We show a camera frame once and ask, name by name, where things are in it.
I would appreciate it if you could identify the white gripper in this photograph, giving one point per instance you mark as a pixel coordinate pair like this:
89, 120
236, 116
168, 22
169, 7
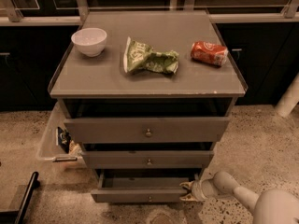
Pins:
196, 190

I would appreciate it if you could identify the grey bottom drawer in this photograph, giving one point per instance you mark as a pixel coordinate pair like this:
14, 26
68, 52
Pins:
142, 185

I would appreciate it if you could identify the grey drawer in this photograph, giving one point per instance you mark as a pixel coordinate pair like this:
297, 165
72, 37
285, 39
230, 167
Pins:
146, 130
147, 159
142, 185

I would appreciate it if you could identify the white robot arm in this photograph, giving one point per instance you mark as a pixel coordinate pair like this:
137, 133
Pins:
257, 163

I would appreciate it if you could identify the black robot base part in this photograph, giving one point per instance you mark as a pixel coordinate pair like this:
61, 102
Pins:
17, 216

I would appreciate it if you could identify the grey top drawer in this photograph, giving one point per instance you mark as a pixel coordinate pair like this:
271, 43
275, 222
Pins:
146, 130

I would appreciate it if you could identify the grey middle drawer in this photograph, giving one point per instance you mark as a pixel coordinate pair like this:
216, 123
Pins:
147, 159

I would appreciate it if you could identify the grey drawer cabinet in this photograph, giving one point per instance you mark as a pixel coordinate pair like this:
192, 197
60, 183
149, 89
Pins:
99, 88

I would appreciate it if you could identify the dark snack package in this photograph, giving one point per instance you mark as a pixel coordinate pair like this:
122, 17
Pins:
63, 139

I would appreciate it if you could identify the red soda can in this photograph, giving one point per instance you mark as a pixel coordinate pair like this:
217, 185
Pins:
209, 53

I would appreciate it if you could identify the clear plastic bin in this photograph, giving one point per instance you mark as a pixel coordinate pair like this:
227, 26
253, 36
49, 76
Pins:
48, 150

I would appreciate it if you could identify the green crumpled chip bag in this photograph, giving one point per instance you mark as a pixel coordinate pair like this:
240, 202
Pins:
140, 56

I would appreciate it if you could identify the white bowl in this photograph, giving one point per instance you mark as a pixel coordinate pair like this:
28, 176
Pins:
90, 41

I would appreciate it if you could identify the metal railing frame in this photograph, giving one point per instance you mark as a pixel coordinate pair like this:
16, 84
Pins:
49, 12

